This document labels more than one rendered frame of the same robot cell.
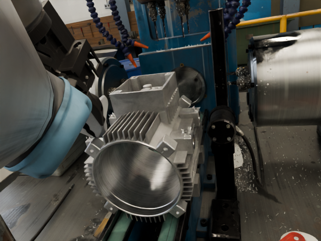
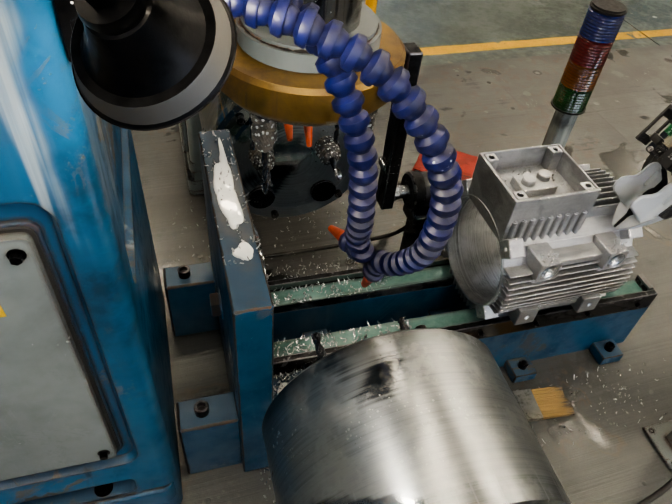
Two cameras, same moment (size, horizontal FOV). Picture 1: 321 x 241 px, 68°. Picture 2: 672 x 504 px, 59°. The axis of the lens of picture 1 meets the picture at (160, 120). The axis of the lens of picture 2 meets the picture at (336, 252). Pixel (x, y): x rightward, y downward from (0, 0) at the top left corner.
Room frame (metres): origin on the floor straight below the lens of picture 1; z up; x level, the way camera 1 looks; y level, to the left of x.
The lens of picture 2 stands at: (1.04, 0.34, 1.58)
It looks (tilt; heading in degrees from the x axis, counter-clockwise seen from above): 45 degrees down; 231
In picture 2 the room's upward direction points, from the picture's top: 6 degrees clockwise
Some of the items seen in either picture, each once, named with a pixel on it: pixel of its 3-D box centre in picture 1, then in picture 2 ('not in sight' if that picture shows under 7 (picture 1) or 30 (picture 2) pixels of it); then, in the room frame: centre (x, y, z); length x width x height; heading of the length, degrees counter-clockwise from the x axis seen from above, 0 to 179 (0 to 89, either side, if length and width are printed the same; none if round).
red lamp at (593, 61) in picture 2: not in sight; (591, 48); (0.10, -0.18, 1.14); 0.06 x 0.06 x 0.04
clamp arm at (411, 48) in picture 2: (219, 68); (397, 134); (0.55, -0.16, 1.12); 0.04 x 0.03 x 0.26; 161
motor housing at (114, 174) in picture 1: (151, 149); (534, 239); (0.42, 0.03, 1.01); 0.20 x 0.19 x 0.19; 162
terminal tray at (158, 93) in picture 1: (148, 99); (530, 192); (0.46, 0.02, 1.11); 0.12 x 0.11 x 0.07; 162
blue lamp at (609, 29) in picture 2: not in sight; (602, 22); (0.10, -0.18, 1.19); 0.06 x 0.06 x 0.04
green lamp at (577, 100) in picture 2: not in sight; (572, 95); (0.10, -0.18, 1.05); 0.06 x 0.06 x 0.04
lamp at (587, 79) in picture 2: not in sight; (581, 72); (0.10, -0.18, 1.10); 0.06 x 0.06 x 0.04
